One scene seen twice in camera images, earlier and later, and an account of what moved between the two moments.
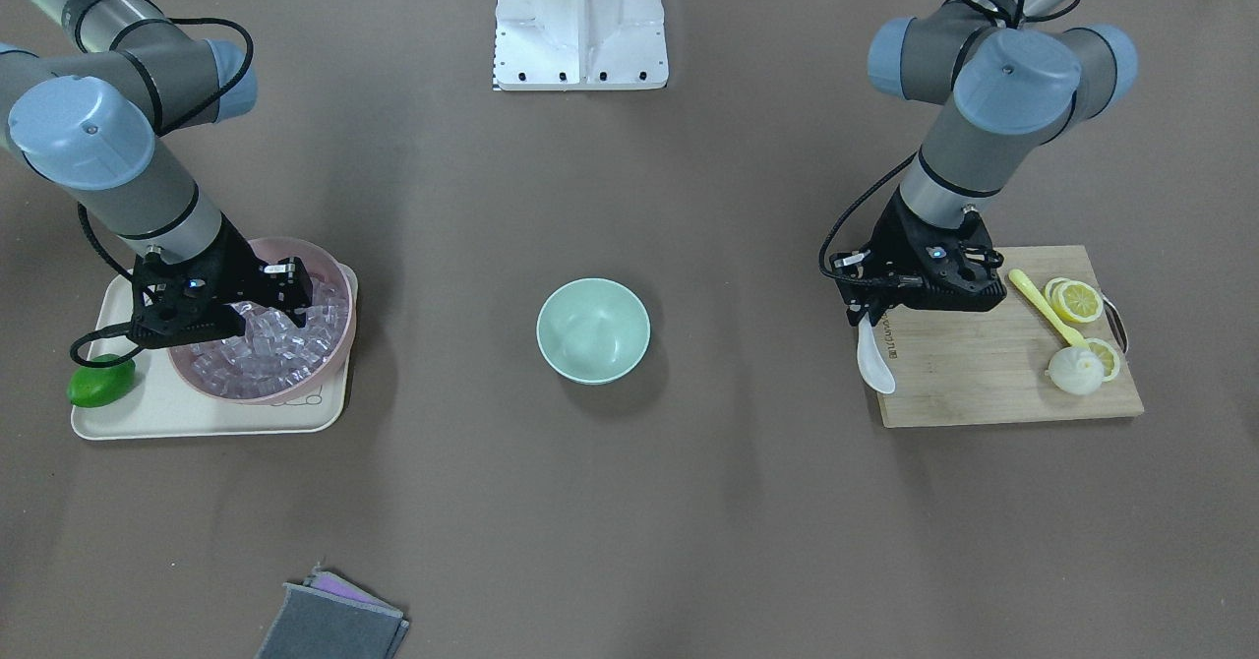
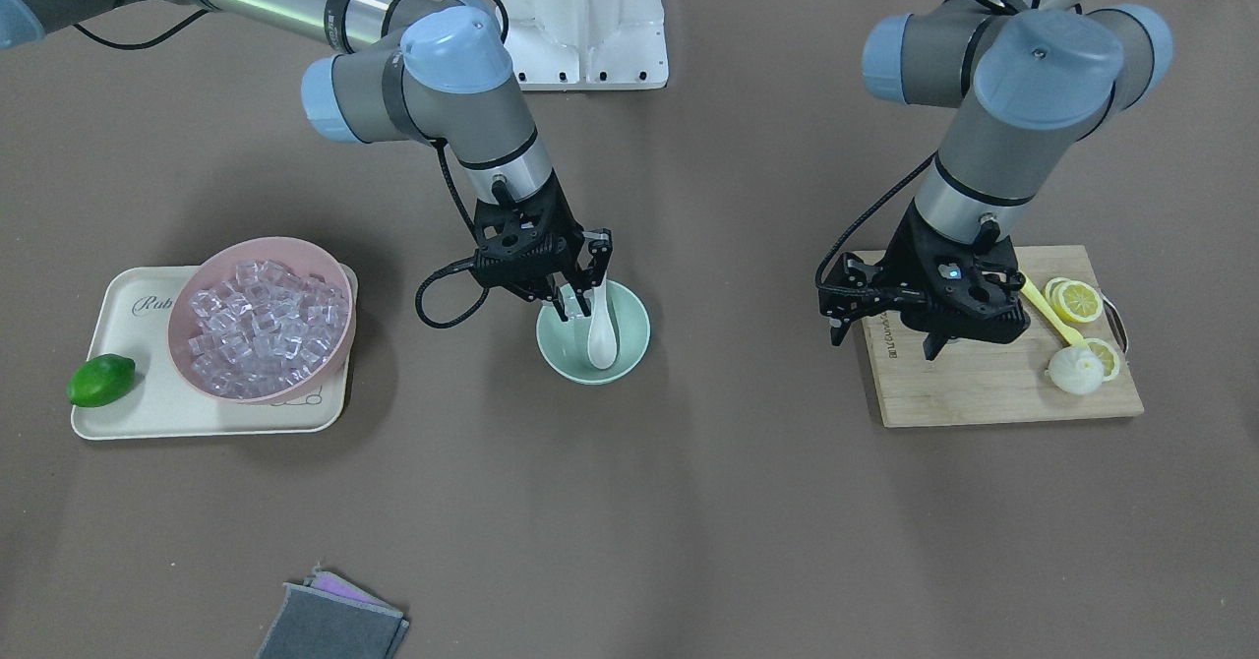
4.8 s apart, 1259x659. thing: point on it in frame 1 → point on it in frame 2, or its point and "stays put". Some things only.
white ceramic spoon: (870, 359) → (602, 338)
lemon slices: (1073, 299) stays put
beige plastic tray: (157, 403) stays put
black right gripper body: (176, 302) → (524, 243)
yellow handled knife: (1070, 336) stays put
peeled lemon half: (1075, 370) stays put
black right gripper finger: (299, 319) → (600, 245)
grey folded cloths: (329, 617) stays put
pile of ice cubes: (271, 356) stays put
